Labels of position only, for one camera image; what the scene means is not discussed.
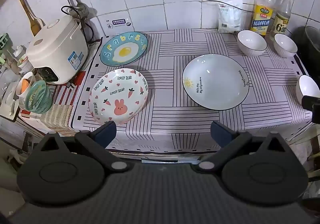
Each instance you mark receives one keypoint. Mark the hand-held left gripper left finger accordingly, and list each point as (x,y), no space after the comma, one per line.
(106,134)

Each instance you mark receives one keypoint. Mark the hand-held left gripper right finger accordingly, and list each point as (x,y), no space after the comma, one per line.
(221,134)

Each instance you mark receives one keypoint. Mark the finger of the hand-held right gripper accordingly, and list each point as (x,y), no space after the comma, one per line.
(313,106)

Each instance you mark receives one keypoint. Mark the white ribbed bowl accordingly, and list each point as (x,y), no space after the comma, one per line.
(285,45)
(251,42)
(306,87)

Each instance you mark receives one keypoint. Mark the pink rabbit plate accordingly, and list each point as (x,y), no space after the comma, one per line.
(117,94)

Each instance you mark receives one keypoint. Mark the white sun print plate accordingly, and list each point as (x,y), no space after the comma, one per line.
(215,81)

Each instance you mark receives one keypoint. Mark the blue fried egg plate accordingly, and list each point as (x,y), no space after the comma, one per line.
(125,51)

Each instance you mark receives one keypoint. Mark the black wok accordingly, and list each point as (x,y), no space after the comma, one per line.
(306,48)

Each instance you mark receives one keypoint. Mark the red striped cloth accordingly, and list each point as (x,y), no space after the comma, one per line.
(61,94)

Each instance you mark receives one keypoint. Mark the glass wok lid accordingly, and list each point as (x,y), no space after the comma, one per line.
(313,38)

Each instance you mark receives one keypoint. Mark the green plastic basket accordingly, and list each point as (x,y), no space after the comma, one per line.
(38,97)

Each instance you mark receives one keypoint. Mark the clear vinegar bottle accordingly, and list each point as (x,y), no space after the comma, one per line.
(281,23)

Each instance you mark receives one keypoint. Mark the white cup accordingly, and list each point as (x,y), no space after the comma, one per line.
(21,96)

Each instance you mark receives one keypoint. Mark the orange carrot piece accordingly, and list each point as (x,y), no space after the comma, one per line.
(25,85)

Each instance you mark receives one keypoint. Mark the white rice cooker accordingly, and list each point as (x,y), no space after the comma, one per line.
(57,48)

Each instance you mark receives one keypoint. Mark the white tray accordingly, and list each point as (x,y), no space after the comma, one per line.
(8,106)

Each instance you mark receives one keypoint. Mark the yellow label oil bottle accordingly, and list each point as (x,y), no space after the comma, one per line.
(261,17)

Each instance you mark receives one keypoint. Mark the small white container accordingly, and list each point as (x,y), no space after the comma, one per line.
(23,60)

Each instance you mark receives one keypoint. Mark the white seasoning bag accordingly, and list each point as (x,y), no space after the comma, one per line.
(230,17)

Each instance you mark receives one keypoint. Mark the wooden spatula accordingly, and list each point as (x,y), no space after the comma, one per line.
(33,20)

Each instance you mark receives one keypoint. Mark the green plastic tool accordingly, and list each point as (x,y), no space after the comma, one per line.
(3,41)

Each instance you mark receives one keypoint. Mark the white wall sticker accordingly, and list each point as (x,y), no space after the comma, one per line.
(118,23)

